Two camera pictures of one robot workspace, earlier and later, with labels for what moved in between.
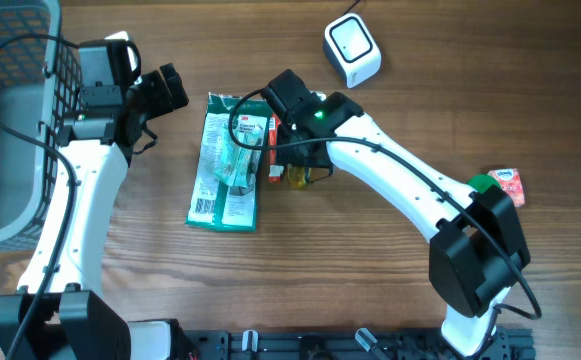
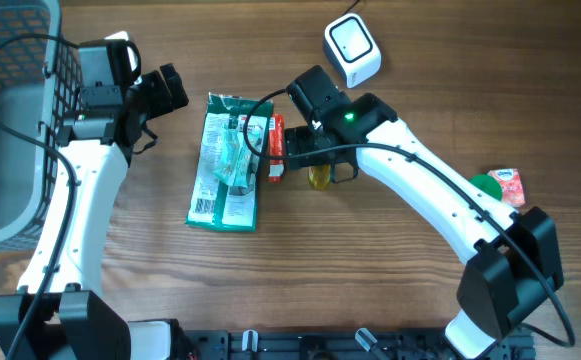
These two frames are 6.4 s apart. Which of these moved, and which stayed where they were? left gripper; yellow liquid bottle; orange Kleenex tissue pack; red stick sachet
Moved: yellow liquid bottle
Stayed: left gripper; orange Kleenex tissue pack; red stick sachet
